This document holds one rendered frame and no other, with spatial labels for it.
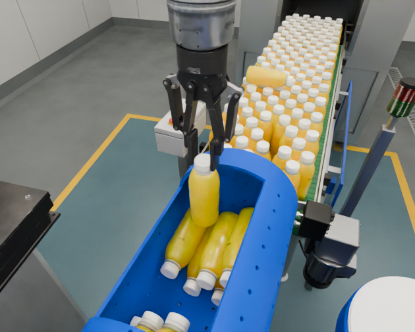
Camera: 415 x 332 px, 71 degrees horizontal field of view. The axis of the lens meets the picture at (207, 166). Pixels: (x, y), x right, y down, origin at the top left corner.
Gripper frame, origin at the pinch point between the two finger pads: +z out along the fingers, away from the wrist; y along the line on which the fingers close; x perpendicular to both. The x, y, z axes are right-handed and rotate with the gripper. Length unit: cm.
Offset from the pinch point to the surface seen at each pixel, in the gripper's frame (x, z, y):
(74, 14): 302, 85, -321
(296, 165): 27.2, 21.2, 17.0
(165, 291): -15.7, 30.1, -3.2
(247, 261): -14.4, 8.0, 13.5
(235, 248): -7.9, 16.3, 9.9
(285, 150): 32.8, 21.2, 12.9
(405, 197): 149, 130, 98
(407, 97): 51, 7, 41
